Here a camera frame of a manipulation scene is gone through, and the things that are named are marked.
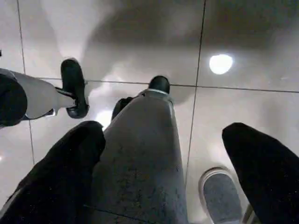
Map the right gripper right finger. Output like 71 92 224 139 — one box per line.
221 122 299 224

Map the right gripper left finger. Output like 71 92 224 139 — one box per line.
0 120 106 224

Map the grey shoe white sole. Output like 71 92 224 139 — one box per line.
198 166 245 224

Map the grey robot left leg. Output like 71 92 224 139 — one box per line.
0 67 78 128

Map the grey robot leg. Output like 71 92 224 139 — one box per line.
0 67 78 128
90 88 189 224

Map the grey robot right leg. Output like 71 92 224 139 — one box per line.
90 88 189 224

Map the dark robot left foot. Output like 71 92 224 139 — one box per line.
60 58 90 119

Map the dark robot foot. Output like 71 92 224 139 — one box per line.
149 75 171 95
60 58 90 119

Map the dark robot right foot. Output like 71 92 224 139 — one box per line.
149 75 171 95

